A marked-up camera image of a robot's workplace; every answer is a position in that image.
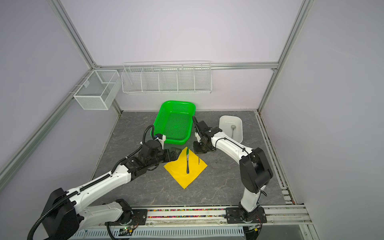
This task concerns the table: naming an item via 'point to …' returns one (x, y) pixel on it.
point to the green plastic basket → (174, 120)
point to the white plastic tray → (225, 122)
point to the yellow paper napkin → (178, 169)
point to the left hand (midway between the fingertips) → (175, 153)
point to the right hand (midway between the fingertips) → (197, 152)
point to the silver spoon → (233, 127)
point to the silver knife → (187, 155)
